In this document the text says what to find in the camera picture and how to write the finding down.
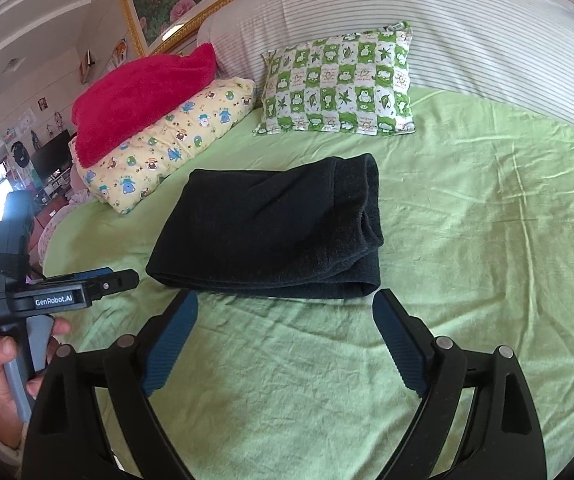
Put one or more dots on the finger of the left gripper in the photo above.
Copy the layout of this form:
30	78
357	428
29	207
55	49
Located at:
84	275
105	282

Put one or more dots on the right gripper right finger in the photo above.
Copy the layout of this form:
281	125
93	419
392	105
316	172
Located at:
502	438

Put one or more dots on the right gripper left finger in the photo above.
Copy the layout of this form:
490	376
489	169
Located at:
66	437

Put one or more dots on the dark navy pants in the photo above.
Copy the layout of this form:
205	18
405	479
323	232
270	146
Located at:
311	232

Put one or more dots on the person's left hand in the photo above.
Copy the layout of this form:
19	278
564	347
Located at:
2	389

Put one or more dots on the yellow cartoon print pillow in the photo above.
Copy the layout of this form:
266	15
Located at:
134	169

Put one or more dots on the black monitor screen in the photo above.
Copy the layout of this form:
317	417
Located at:
54	155

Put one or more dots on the green bed sheet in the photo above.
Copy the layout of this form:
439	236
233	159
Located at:
477	213

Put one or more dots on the green checkered pillow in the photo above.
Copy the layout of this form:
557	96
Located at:
353	83

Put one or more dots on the striped white headboard cushion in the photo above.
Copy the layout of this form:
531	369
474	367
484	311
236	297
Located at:
515	51

